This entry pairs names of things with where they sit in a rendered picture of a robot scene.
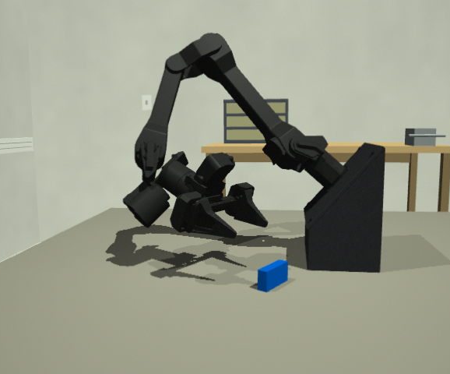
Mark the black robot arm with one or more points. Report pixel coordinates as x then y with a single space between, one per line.
286 146

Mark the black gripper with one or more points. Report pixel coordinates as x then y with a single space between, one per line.
195 212

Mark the blue rectangular block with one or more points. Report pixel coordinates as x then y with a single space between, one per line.
272 275

